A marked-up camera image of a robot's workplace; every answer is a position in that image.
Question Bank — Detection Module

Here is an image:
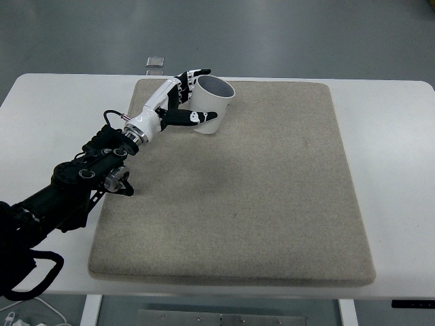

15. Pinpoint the white table leg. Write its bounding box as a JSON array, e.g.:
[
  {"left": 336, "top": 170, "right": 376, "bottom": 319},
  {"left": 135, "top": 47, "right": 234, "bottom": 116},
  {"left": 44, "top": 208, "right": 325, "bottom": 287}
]
[
  {"left": 338, "top": 299, "right": 359, "bottom": 326},
  {"left": 79, "top": 295, "right": 103, "bottom": 326}
]

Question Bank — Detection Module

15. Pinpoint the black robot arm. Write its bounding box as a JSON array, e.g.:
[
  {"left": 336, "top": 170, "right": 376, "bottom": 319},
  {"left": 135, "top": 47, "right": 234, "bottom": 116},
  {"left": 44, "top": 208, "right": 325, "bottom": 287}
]
[{"left": 1, "top": 124, "right": 147, "bottom": 301}]

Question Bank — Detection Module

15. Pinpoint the white table leg right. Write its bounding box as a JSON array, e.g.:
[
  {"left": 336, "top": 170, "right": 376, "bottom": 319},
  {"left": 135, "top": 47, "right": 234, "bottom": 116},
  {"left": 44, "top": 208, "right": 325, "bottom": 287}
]
[{"left": 338, "top": 299, "right": 359, "bottom": 326}]

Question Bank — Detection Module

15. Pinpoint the small clear floor plate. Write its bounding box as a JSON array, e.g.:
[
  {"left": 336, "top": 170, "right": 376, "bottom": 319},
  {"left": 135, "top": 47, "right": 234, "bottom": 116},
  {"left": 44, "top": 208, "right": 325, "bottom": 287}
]
[{"left": 146, "top": 56, "right": 164, "bottom": 68}]

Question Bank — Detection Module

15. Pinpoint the white cable on floor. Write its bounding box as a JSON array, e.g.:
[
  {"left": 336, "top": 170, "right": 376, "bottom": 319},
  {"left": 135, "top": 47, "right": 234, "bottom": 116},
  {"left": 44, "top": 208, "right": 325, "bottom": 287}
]
[{"left": 0, "top": 297, "right": 69, "bottom": 326}]

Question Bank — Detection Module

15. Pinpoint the white ribbed cup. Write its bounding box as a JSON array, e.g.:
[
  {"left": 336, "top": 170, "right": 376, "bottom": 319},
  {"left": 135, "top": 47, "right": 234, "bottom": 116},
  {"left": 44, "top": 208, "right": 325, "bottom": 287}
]
[{"left": 188, "top": 75, "right": 235, "bottom": 134}]

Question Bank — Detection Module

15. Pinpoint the black table control panel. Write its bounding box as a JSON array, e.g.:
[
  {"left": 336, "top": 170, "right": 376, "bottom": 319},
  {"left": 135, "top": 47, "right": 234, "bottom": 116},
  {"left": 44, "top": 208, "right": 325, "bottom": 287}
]
[{"left": 391, "top": 300, "right": 435, "bottom": 310}]

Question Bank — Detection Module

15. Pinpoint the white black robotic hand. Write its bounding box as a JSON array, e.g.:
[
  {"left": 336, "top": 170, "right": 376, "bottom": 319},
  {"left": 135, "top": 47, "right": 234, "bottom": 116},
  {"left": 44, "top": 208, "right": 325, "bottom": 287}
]
[{"left": 123, "top": 69, "right": 218, "bottom": 145}]

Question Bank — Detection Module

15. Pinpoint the metal base plate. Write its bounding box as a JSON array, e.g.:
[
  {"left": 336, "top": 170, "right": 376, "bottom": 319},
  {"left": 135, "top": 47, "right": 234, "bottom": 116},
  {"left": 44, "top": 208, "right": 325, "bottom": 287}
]
[{"left": 136, "top": 310, "right": 307, "bottom": 326}]

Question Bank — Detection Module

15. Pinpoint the beige felt mat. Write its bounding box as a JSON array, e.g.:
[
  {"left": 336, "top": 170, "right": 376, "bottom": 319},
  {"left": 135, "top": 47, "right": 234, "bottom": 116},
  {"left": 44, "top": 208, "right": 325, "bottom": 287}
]
[{"left": 88, "top": 81, "right": 376, "bottom": 287}]

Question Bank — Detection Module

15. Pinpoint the white table leg left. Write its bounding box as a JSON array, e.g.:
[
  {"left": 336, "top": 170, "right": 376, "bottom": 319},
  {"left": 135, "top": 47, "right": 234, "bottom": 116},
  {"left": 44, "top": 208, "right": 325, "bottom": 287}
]
[{"left": 79, "top": 295, "right": 103, "bottom": 326}]

